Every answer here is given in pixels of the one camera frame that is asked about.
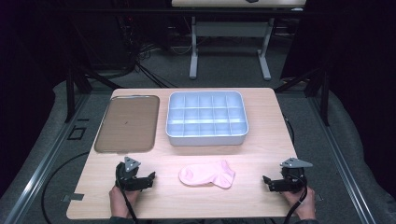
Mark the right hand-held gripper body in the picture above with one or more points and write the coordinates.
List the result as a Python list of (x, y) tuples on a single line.
[(292, 179)]

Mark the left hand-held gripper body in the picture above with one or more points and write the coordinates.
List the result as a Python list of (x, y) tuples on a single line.
[(128, 177)]

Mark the pink sock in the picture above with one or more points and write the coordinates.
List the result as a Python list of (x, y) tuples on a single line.
[(205, 174)]

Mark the person's left hand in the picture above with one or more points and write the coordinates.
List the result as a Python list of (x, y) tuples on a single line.
[(119, 202)]

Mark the person's right hand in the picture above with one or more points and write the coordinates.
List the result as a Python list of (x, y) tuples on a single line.
[(303, 203)]

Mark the brown flat tray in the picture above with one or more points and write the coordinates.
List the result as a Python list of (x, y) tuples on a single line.
[(127, 123)]

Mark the white divided storage box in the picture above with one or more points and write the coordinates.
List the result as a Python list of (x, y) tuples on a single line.
[(206, 117)]

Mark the black metal stand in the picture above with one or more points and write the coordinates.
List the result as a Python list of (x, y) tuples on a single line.
[(71, 93), (324, 93)]

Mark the white-legged background desk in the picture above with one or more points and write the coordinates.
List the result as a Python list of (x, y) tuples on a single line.
[(230, 29)]

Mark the aluminium floor rail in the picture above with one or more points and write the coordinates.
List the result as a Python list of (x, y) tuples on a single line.
[(40, 168), (339, 161)]

